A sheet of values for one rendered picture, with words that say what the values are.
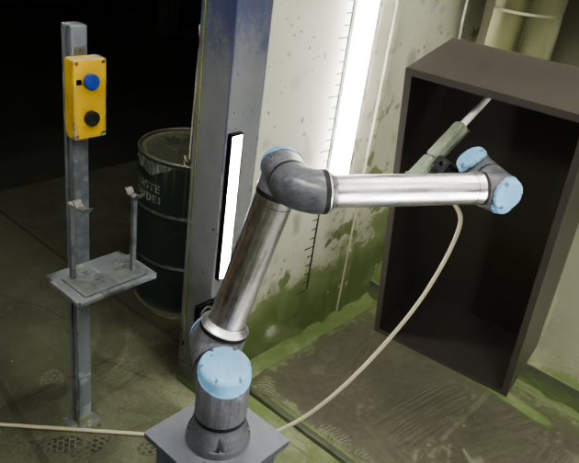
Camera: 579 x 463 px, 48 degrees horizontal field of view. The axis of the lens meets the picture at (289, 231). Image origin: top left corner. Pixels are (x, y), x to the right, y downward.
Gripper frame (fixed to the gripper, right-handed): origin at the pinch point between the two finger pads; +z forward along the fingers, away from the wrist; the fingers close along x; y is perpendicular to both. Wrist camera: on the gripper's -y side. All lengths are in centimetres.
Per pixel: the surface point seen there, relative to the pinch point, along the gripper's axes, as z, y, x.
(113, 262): 56, -41, -97
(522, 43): 73, 46, 101
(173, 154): 140, -23, -49
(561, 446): -3, 155, -34
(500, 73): -10.1, -11.0, 35.2
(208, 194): 61, -28, -55
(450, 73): -3.8, -21.1, 24.5
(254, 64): 50, -53, -9
